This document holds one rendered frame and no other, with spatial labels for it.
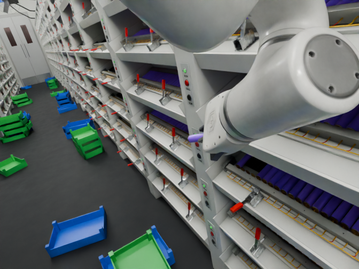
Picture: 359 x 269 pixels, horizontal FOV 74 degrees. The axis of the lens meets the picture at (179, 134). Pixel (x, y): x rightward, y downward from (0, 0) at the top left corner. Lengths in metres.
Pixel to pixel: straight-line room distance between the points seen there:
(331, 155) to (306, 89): 0.28
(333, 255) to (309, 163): 0.20
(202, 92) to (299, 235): 0.41
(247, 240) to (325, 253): 0.31
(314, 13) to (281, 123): 0.12
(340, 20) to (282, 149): 0.24
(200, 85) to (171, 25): 0.49
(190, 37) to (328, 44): 0.13
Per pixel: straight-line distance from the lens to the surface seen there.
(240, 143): 0.37
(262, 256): 0.83
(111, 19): 1.28
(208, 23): 0.17
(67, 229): 1.70
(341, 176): 0.47
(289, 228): 0.64
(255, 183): 0.69
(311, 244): 0.62
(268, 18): 0.31
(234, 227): 0.89
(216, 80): 0.68
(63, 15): 2.66
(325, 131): 0.51
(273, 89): 0.24
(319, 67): 0.24
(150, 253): 1.22
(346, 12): 0.45
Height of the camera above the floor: 1.01
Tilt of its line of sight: 25 degrees down
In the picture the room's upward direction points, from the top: 11 degrees counter-clockwise
